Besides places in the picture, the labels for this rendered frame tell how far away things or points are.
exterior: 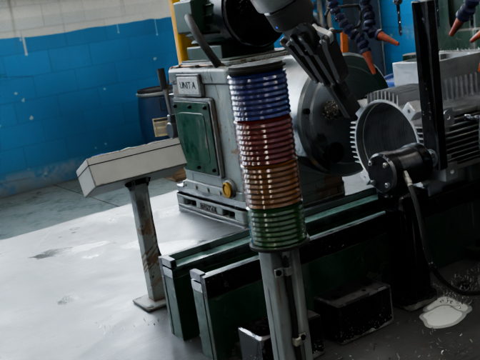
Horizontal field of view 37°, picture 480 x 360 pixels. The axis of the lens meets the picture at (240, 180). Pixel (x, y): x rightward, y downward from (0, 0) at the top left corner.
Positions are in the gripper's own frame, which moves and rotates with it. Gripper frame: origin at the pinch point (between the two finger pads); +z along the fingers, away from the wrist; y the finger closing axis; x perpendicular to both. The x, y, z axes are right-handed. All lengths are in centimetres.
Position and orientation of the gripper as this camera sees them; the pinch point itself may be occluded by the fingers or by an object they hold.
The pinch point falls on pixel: (343, 97)
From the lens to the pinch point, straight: 127.0
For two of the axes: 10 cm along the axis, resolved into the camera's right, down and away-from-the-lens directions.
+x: -6.5, 6.9, -3.2
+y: -5.3, -1.1, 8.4
